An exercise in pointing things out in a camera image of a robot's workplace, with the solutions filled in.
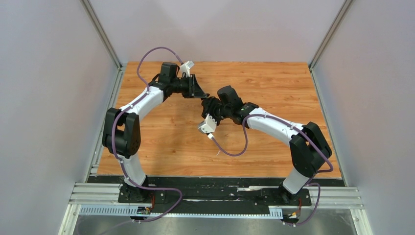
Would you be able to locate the aluminium front rail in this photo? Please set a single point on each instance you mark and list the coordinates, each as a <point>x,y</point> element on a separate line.
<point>107,194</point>

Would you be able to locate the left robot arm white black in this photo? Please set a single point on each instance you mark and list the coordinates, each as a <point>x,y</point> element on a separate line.
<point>122,135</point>

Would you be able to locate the aluminium frame post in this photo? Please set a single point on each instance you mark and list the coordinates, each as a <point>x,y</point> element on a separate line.
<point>101,32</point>
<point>330,33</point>

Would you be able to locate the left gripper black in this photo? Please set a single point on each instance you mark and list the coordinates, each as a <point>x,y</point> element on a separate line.
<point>194,90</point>

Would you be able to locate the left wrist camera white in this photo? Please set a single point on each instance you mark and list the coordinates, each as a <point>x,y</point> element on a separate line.
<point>185,68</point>

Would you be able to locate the left aluminium frame post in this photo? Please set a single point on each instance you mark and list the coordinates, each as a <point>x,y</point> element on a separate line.
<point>101,32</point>

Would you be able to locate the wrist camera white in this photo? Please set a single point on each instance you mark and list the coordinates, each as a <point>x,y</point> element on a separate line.
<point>185,68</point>
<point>208,125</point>

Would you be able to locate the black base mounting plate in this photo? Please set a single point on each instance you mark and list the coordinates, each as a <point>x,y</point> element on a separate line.
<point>209,195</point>

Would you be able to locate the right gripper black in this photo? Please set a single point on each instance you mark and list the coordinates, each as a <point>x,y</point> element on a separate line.
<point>208,105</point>

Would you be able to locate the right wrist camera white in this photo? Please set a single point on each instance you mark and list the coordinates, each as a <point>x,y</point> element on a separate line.
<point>208,125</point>

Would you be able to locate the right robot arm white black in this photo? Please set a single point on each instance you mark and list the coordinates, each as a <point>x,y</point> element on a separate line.
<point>308,147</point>

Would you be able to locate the right aluminium frame post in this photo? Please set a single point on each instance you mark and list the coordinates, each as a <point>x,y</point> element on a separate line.
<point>330,33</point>

